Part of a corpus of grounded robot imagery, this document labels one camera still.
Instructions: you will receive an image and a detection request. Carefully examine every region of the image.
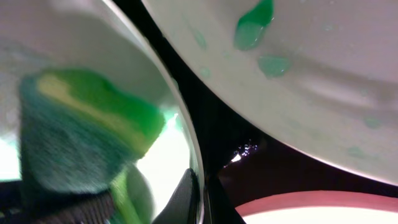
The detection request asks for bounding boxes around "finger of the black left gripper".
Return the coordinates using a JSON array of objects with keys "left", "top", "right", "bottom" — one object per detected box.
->
[{"left": 1, "top": 181, "right": 115, "bottom": 224}]

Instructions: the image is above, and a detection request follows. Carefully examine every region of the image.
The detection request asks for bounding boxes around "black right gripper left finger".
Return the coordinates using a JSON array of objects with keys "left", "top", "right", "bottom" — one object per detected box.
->
[{"left": 152, "top": 169, "right": 199, "bottom": 224}]

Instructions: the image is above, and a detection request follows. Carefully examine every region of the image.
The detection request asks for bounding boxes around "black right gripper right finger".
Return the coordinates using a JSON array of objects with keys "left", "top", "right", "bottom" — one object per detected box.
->
[{"left": 203, "top": 175, "right": 246, "bottom": 224}]

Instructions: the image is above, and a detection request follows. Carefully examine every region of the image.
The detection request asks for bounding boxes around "green scrubbing sponge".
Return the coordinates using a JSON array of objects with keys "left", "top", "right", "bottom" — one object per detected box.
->
[{"left": 19, "top": 69, "right": 165, "bottom": 194}]

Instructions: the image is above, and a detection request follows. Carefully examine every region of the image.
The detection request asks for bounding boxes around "white plate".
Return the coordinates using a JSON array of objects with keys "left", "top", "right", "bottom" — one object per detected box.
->
[{"left": 236, "top": 190, "right": 397, "bottom": 224}]

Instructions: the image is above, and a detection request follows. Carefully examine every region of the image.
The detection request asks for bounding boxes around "mint green plate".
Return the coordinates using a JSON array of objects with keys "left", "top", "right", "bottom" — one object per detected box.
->
[{"left": 1, "top": 0, "right": 204, "bottom": 223}]

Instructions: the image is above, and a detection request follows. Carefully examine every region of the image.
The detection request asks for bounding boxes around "round black serving tray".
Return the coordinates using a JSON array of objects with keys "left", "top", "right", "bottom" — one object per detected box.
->
[{"left": 117, "top": 0, "right": 397, "bottom": 209}]

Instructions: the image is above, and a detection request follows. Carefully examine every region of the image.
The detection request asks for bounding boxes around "pale green rear plate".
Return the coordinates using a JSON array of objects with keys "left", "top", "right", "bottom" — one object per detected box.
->
[{"left": 144, "top": 0, "right": 397, "bottom": 185}]

